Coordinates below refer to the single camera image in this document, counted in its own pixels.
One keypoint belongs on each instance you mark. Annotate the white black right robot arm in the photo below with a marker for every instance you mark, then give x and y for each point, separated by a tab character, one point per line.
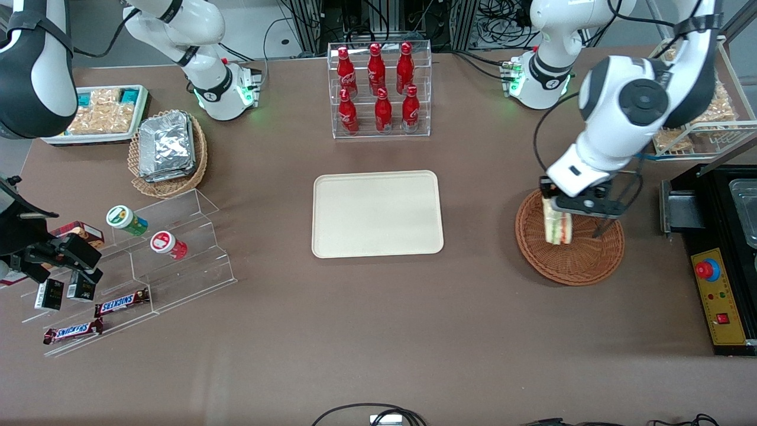
35	83

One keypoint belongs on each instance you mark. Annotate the clear plastic container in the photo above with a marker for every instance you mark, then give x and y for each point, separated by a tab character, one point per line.
745	213

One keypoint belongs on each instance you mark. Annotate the blue tape mark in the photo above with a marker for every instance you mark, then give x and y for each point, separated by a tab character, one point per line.
648	157

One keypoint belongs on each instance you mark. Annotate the packaged brown bread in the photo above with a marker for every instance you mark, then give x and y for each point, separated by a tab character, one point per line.
669	55
671	140
724	106

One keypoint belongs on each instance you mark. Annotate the small silver device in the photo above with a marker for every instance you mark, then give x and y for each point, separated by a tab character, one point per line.
385	420

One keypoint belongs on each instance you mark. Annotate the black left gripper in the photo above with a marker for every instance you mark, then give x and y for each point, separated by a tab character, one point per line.
545	190

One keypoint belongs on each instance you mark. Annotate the red emergency stop button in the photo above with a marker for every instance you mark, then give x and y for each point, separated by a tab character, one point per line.
705	270

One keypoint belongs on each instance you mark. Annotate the round brown wicker basket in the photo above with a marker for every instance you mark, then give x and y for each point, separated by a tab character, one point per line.
568	269

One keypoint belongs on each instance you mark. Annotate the clear acrylic stepped display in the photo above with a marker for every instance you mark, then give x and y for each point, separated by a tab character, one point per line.
189	272

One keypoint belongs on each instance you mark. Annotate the brown Snickers bar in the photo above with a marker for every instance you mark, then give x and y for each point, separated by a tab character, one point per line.
74	331
121	303

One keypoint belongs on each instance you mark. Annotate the triangular packaged sandwich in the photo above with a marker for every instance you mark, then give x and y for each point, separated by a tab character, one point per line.
559	228

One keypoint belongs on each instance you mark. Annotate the white rectangular snack tray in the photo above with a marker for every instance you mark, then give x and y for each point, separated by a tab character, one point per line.
89	139

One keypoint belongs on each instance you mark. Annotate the red white snack cup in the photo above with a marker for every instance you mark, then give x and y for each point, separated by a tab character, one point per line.
165	244

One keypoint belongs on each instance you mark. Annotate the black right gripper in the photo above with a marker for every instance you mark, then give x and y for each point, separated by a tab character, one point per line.
18	232

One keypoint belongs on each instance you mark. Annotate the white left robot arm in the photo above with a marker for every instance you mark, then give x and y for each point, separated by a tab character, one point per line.
609	118

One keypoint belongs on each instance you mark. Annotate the clear bag golden snacks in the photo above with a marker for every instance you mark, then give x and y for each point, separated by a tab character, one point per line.
118	117
86	121
106	97

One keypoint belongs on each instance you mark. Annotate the black machine base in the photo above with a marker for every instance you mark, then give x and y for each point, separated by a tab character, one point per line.
715	225

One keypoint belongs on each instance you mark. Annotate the green white snack cup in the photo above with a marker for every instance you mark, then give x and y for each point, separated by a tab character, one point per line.
124	218

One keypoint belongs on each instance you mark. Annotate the silver foil container stack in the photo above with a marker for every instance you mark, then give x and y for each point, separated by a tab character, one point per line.
167	145

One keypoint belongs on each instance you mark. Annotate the beige rectangular tray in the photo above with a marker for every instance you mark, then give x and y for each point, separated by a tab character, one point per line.
378	213

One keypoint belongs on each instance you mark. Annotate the oval light wicker basket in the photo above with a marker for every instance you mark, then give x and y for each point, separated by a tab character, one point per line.
171	186

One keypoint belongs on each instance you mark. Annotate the teal snack packet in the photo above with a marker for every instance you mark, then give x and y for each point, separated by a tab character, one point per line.
84	99
130	95

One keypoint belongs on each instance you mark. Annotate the brown chocolate box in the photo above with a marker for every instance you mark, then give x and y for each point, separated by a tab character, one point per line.
80	231

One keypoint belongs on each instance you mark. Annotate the yellow control panel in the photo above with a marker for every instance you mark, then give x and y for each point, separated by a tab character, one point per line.
724	302

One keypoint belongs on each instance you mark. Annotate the grey metal end block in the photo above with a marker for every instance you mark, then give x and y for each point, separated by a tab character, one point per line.
683	213

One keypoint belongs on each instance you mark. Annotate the aluminium profile frame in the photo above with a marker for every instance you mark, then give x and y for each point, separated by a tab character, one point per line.
464	23
310	26

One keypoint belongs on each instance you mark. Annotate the small black box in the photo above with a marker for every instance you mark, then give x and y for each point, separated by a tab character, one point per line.
49	294
81	289

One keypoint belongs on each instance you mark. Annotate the clear acrylic bottle rack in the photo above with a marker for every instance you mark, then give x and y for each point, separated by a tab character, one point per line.
364	133

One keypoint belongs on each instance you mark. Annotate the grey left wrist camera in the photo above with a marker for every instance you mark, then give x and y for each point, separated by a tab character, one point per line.
597	204

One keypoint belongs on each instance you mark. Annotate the red cola bottle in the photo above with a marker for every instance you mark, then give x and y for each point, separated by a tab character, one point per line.
348	113
383	112
347	74
376	70
410	110
405	68

